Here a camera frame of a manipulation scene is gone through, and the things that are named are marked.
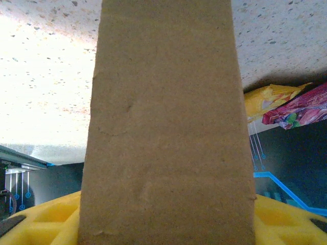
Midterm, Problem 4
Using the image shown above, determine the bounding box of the brown cardboard box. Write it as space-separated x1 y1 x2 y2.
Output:
78 0 258 245

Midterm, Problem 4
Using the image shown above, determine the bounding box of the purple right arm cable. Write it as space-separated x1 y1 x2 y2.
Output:
9 191 18 215

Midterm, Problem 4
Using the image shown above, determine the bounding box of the blue edged aluminium side rail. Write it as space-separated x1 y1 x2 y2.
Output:
0 144 56 171

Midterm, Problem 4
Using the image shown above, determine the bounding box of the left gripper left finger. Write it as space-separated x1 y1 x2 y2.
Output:
0 190 82 245

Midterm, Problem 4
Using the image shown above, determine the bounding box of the purple snack bag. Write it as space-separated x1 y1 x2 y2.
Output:
262 82 327 130

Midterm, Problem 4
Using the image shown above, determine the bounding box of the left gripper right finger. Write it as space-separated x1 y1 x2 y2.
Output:
254 194 327 245

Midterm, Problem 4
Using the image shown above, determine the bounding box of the yellow snack bag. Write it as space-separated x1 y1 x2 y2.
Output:
244 83 314 124

